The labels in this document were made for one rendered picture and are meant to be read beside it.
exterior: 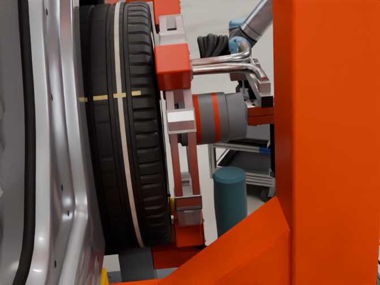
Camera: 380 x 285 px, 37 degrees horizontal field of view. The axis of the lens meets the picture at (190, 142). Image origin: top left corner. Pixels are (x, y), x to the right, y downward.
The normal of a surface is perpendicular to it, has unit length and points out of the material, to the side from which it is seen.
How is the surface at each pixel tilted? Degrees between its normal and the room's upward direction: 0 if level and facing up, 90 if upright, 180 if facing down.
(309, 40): 90
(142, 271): 90
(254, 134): 0
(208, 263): 36
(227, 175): 0
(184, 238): 80
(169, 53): 45
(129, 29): 26
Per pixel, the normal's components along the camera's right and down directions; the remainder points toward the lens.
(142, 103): 0.01, -0.10
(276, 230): -0.65, -0.68
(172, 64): -0.01, -0.35
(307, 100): 0.06, 0.41
